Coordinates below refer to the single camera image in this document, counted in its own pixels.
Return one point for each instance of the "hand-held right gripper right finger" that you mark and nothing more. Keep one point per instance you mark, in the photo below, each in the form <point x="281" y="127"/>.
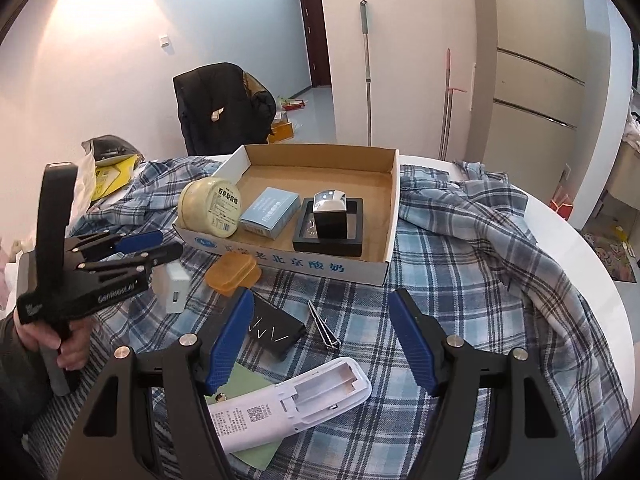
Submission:
<point x="412" y="345"/>

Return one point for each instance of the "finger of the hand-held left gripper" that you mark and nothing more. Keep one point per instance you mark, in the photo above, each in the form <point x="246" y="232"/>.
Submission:
<point x="140" y="241"/>
<point x="155" y="256"/>

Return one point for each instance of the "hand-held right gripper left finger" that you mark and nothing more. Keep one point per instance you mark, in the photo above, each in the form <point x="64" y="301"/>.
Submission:
<point x="227" y="345"/>

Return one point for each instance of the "white plug charger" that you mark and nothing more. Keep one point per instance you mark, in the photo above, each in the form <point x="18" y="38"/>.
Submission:
<point x="172" y="285"/>

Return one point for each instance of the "green disc card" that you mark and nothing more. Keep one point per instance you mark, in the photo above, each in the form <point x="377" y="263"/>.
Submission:
<point x="245" y="380"/>

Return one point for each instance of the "black needle card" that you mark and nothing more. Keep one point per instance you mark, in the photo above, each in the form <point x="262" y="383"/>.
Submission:
<point x="280" y="325"/>

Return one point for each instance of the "cream round jar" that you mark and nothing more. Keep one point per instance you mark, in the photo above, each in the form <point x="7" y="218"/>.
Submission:
<point x="210" y="207"/>

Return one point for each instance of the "orange plastic soap box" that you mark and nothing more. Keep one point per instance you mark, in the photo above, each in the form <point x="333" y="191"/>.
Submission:
<point x="230" y="270"/>

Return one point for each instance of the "metal tweezers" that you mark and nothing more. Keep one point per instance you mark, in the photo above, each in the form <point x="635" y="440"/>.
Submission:
<point x="322" y="327"/>

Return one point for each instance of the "white device battery compartment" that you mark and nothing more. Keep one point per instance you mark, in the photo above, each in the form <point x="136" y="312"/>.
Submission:
<point x="320" y="390"/>

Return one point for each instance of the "black frame case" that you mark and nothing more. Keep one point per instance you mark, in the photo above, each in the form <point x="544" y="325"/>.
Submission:
<point x="350" y="245"/>

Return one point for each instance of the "small blue-grey carton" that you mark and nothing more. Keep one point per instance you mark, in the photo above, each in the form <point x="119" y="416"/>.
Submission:
<point x="270" y="210"/>

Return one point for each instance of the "black bottle silver cap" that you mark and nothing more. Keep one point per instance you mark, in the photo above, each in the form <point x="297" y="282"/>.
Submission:
<point x="330" y="220"/>

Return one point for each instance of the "shallow cardboard box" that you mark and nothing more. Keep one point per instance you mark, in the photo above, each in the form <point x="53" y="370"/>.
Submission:
<point x="325" y="180"/>

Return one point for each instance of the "person's left forearm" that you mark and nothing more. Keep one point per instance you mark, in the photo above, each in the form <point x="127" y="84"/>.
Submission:
<point x="15" y="385"/>

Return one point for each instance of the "person's left hand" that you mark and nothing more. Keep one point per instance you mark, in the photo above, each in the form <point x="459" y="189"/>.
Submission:
<point x="77" y="350"/>

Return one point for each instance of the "white plastic bag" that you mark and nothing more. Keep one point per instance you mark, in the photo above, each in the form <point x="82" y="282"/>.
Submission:
<point x="85" y="190"/>

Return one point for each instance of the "yellow carton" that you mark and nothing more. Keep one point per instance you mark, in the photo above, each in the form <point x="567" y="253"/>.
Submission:
<point x="112" y="175"/>

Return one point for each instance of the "grey bag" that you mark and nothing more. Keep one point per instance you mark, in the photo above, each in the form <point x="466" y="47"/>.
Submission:
<point x="110" y="147"/>

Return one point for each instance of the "blue plaid shirt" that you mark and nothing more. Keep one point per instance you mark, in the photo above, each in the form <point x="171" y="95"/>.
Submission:
<point x="450" y="270"/>

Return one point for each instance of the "small beige tag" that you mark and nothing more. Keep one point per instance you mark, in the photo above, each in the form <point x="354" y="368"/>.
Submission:
<point x="216" y="114"/>

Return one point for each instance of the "black jacket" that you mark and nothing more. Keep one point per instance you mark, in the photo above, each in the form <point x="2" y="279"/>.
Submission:
<point x="215" y="95"/>

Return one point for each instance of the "orange carton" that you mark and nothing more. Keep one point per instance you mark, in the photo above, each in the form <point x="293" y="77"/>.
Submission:
<point x="281" y="132"/>

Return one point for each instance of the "brown patterned cloth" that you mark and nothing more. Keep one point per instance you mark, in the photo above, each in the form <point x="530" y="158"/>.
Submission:
<point x="257" y="87"/>

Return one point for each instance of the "flat colourful packet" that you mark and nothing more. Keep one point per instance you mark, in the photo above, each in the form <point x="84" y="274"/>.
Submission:
<point x="291" y="104"/>

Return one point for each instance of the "red paper bag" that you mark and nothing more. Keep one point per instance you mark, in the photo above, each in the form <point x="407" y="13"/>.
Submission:
<point x="561" y="202"/>

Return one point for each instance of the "patterned floor mat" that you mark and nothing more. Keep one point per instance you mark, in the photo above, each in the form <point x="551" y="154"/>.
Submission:
<point x="612" y="255"/>

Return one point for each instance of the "beige vanity cabinet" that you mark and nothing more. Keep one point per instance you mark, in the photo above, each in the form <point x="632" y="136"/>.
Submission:
<point x="622" y="180"/>

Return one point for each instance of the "brown entrance door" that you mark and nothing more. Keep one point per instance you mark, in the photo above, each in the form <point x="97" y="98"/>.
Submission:
<point x="314" y="35"/>

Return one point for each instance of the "beige refrigerator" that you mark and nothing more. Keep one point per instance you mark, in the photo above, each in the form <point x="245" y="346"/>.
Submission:
<point x="535" y="100"/>

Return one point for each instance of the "pink white cloth bundle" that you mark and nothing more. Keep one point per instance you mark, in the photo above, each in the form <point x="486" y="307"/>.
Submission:
<point x="632" y="130"/>

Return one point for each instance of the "white wall switch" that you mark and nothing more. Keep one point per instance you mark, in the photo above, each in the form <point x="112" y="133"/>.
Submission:
<point x="165" y="42"/>

